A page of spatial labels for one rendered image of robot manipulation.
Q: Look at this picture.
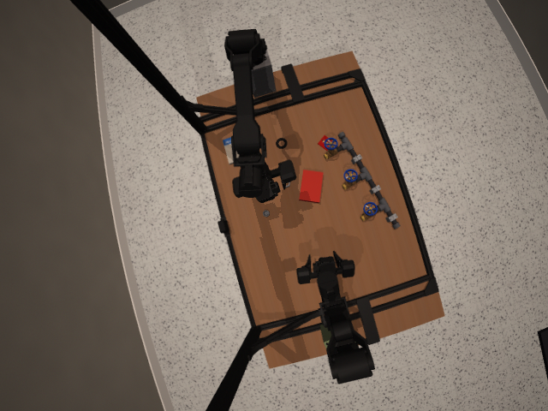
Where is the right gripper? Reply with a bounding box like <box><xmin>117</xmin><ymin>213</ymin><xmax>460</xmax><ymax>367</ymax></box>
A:
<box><xmin>296</xmin><ymin>251</ymin><xmax>355</xmax><ymax>284</ymax></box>

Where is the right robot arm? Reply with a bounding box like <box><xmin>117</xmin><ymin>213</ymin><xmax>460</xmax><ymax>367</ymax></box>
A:
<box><xmin>313</xmin><ymin>256</ymin><xmax>375</xmax><ymax>384</ymax></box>

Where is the beige flat box with blue label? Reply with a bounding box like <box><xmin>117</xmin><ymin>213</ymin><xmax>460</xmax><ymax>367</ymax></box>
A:
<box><xmin>223</xmin><ymin>137</ymin><xmax>239</xmax><ymax>164</ymax></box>

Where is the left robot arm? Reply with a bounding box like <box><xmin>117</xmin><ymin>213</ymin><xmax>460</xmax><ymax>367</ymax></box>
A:
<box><xmin>224</xmin><ymin>29</ymin><xmax>281</xmax><ymax>203</ymax></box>

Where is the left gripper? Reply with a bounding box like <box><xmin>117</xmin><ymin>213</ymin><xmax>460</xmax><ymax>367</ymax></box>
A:
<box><xmin>232</xmin><ymin>160</ymin><xmax>296</xmax><ymax>198</ymax></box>

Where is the red rectangular block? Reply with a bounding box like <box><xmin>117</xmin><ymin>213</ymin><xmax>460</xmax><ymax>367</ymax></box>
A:
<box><xmin>299</xmin><ymin>170</ymin><xmax>324</xmax><ymax>203</ymax></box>

